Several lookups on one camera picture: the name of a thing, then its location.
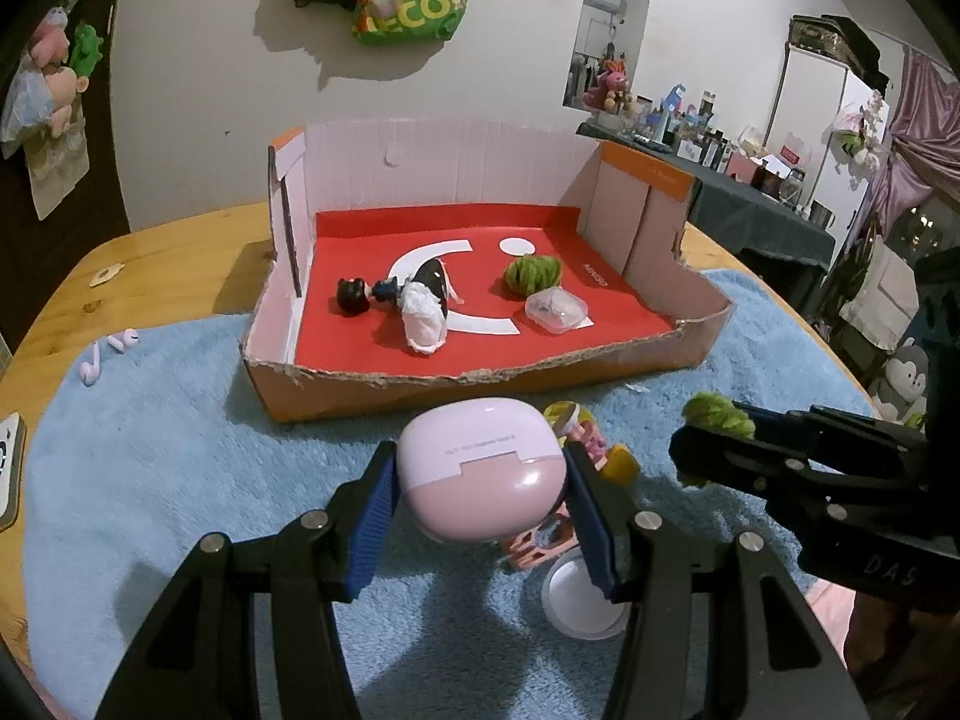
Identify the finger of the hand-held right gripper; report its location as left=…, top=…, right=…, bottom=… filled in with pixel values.
left=739, top=403, right=929, bottom=467
left=669, top=422, right=850, bottom=524

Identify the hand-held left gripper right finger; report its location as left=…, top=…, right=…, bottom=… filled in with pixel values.
left=562, top=441, right=871, bottom=720

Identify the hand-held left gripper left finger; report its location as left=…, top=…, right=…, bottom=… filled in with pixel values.
left=94, top=439, right=398, bottom=720

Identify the pink plastic clip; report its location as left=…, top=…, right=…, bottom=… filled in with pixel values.
left=499, top=517, right=582, bottom=571

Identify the green yarn ball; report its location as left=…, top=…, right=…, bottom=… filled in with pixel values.
left=679, top=390, right=757, bottom=488
left=501, top=253, right=563, bottom=297

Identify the translucent white round lid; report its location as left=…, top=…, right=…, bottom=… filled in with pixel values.
left=541, top=547, right=635, bottom=640

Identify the small pink figurine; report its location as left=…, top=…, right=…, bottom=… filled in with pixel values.
left=566, top=420, right=608, bottom=466

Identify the pink earbud case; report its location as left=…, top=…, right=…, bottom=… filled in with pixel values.
left=395, top=397, right=569, bottom=545

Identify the orange cardboard box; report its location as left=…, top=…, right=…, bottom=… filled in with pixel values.
left=240, top=116, right=732, bottom=425

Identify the black-haired boy figurine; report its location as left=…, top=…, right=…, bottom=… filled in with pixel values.
left=336, top=277, right=410, bottom=316

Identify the black white doll figurine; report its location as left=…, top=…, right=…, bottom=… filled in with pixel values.
left=394, top=256, right=455, bottom=353

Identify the grey monkey plush toy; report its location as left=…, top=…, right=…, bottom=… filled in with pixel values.
left=866, top=337, right=931, bottom=428

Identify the blue fluffy towel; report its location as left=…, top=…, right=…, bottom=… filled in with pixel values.
left=22, top=266, right=882, bottom=720

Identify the dark cloth covered table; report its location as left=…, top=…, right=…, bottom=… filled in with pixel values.
left=577, top=124, right=837, bottom=275

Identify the flower plush decoration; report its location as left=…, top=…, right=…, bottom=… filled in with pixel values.
left=832, top=90, right=890, bottom=173

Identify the white refrigerator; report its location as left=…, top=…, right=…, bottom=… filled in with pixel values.
left=765, top=45, right=890, bottom=226

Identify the purple curtain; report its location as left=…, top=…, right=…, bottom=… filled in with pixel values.
left=862, top=45, right=960, bottom=256

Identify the row of bottles and jars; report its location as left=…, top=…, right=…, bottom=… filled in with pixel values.
left=596, top=82, right=833, bottom=226

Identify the white rectangular device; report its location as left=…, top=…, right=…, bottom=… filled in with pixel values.
left=0, top=411, right=29, bottom=533

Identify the dark bag on refrigerator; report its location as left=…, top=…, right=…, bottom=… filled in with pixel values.
left=787, top=13, right=890, bottom=95

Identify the pink rabbit plush toy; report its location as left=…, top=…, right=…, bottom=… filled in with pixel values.
left=585, top=64, right=635, bottom=113

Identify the pink doll plush toy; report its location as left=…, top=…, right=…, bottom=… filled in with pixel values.
left=41, top=64, right=87, bottom=137

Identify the clear plastic bag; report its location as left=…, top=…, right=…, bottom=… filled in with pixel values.
left=0, top=60, right=53, bottom=158

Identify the green plush toy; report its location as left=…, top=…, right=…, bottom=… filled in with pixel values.
left=69, top=22, right=106, bottom=91

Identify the pink pig plush toy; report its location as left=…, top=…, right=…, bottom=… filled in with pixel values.
left=30, top=6, right=72, bottom=65

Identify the wall mirror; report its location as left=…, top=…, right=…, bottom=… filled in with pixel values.
left=562, top=0, right=657, bottom=117

